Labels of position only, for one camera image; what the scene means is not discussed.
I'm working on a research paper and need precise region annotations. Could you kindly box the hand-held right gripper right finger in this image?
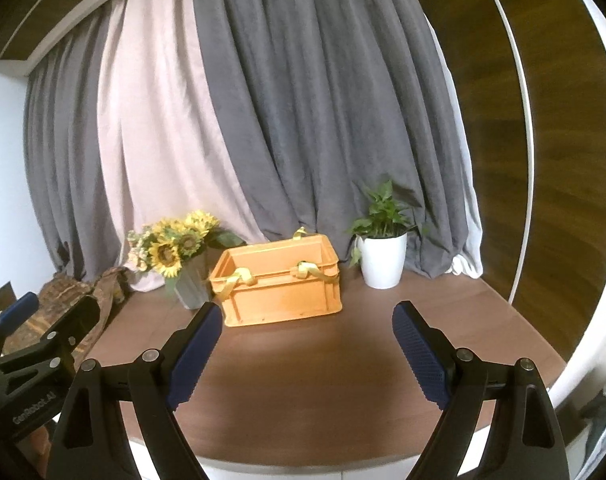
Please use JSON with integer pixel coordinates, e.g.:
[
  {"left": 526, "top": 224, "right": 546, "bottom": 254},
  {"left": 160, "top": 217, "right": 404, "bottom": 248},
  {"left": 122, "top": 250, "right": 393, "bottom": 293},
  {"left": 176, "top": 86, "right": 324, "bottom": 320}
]
[{"left": 392, "top": 301, "right": 568, "bottom": 480}]

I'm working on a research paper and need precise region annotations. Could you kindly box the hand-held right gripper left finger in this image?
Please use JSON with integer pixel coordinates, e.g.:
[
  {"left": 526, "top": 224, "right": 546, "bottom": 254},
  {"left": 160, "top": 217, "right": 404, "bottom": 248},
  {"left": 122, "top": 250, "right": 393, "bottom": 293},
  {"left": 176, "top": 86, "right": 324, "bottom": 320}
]
[{"left": 46, "top": 301, "right": 224, "bottom": 480}]

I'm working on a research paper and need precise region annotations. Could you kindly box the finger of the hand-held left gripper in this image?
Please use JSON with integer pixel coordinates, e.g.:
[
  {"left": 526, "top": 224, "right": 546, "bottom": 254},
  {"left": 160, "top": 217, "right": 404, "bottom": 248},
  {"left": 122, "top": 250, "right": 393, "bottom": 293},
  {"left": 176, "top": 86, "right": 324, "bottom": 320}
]
[
  {"left": 0, "top": 296, "right": 101, "bottom": 376},
  {"left": 0, "top": 291, "right": 40, "bottom": 361}
]

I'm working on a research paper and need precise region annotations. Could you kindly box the orange plastic crate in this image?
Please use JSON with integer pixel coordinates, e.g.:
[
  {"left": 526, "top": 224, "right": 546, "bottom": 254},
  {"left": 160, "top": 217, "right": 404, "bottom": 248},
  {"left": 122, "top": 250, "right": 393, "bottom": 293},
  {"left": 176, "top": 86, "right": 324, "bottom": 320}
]
[{"left": 209, "top": 227, "right": 344, "bottom": 328}]

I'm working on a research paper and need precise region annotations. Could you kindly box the brown patterned bag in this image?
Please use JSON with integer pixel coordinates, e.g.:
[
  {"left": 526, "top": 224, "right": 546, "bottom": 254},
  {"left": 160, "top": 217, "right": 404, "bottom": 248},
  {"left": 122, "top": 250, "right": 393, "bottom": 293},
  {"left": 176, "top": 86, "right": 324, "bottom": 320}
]
[{"left": 3, "top": 266, "right": 129, "bottom": 361}]

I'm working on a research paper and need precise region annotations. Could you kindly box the grey ribbed vase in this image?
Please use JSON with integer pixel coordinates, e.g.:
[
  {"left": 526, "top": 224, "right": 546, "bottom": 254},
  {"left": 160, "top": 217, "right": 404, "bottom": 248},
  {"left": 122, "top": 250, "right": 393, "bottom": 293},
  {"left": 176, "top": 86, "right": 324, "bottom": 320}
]
[{"left": 174, "top": 252, "right": 214, "bottom": 310}]

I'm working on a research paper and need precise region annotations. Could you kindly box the white ribbed plant pot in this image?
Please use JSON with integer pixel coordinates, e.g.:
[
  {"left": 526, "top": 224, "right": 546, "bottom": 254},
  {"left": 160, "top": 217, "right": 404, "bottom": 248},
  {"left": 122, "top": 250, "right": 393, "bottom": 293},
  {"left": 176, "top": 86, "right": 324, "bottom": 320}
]
[{"left": 357, "top": 231, "right": 408, "bottom": 289}]

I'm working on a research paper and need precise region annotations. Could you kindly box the artificial sunflower bouquet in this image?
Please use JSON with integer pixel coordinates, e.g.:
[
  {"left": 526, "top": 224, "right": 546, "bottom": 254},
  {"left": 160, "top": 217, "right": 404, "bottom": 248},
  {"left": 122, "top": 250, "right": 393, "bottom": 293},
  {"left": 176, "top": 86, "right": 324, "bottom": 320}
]
[{"left": 126, "top": 210, "right": 246, "bottom": 296}]

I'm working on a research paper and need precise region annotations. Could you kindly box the white curtain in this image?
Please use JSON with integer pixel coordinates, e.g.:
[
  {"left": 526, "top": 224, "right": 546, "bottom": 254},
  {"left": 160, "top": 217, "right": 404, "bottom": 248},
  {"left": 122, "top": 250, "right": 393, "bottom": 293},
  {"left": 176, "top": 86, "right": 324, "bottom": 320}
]
[{"left": 423, "top": 10, "right": 484, "bottom": 278}]

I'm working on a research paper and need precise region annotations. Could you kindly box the green potted plant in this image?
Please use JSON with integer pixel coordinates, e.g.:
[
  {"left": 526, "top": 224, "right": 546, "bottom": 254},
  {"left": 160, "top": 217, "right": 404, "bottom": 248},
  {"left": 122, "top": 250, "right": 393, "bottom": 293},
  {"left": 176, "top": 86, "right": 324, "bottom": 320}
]
[{"left": 345, "top": 180, "right": 429, "bottom": 267}]

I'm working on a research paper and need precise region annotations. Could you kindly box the grey curtain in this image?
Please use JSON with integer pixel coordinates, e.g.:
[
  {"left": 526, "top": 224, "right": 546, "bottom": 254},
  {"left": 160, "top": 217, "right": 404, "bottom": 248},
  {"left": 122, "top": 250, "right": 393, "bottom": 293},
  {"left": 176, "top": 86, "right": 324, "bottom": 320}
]
[
  {"left": 23, "top": 10, "right": 131, "bottom": 283},
  {"left": 190, "top": 0, "right": 471, "bottom": 278}
]

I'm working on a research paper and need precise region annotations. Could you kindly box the beige curtain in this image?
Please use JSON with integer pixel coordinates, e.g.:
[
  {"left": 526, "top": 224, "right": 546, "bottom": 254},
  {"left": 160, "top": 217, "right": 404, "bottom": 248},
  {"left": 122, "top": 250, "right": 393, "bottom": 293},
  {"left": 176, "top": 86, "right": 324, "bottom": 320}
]
[{"left": 97, "top": 0, "right": 269, "bottom": 293}]

